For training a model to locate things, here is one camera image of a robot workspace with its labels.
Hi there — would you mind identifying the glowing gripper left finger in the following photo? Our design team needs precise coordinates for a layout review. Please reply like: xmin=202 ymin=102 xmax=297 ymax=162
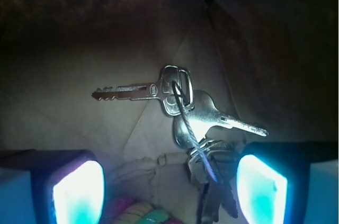
xmin=1 ymin=149 xmax=105 ymax=223

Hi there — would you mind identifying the colourful twisted rope toy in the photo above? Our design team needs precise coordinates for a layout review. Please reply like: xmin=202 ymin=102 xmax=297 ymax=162
xmin=100 ymin=196 xmax=171 ymax=223

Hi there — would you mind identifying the brown paper bag tray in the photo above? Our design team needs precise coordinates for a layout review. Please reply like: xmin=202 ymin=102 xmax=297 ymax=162
xmin=1 ymin=0 xmax=338 ymax=223

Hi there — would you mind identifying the silver key bunch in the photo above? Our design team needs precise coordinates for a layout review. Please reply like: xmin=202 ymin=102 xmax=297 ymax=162
xmin=92 ymin=65 xmax=269 ymax=223

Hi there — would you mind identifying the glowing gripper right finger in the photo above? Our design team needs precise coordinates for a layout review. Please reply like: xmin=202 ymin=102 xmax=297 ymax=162
xmin=236 ymin=141 xmax=338 ymax=223

